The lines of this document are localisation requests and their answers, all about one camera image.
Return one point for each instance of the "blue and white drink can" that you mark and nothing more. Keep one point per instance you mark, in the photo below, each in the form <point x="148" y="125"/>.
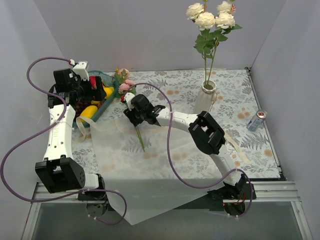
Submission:
<point x="257" y="119"/>

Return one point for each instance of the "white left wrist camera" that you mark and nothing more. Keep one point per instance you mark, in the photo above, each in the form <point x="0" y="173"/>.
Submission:
<point x="81" y="69"/>

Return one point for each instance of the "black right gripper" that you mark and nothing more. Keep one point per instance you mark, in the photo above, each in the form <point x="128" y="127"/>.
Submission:
<point x="132" y="115"/>

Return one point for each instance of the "teal plastic fruit tray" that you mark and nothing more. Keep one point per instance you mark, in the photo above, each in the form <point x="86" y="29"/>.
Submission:
<point x="108" y="81"/>

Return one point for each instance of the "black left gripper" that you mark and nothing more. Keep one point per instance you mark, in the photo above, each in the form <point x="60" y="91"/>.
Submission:
<point x="99" y="88"/>

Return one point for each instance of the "white rose stem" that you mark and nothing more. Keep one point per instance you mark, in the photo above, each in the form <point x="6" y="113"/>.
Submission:
<point x="213" y="30"/>

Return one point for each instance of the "dark red grape bunch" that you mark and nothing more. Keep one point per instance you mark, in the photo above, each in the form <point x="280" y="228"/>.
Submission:
<point x="80" y="106"/>

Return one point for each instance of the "floral patterned table mat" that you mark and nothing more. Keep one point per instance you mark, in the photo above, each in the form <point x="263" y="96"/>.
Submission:
<point x="233" y="109"/>

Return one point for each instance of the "pink rose stem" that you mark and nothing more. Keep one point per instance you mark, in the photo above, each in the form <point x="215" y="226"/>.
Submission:
<point x="126" y="89"/>

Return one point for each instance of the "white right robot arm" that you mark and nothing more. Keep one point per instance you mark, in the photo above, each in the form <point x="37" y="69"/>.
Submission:
<point x="208" y="137"/>

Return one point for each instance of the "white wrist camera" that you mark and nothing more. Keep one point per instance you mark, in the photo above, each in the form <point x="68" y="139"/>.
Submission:
<point x="81" y="69"/>
<point x="128" y="98"/>

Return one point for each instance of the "white ribbed ceramic vase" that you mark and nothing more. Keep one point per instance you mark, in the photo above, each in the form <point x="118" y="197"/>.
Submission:
<point x="205" y="97"/>

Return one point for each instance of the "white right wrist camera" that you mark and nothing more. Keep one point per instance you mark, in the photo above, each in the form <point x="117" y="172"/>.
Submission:
<point x="128" y="98"/>

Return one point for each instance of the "aluminium frame rail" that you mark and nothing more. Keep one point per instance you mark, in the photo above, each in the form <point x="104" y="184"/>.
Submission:
<point x="276" y="191"/>

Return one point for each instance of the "red apple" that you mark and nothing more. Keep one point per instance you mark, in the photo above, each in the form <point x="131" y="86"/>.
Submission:
<point x="93" y="82"/>

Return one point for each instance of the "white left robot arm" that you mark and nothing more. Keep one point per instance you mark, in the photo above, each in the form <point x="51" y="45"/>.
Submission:
<point x="58" y="171"/>

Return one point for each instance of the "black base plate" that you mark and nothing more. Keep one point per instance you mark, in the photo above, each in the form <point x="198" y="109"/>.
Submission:
<point x="222" y="199"/>

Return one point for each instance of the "yellow mango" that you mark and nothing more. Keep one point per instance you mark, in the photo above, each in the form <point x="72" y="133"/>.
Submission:
<point x="89" y="111"/>

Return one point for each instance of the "white wrapping paper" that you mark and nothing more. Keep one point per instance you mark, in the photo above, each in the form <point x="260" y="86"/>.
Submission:
<point x="150" y="169"/>

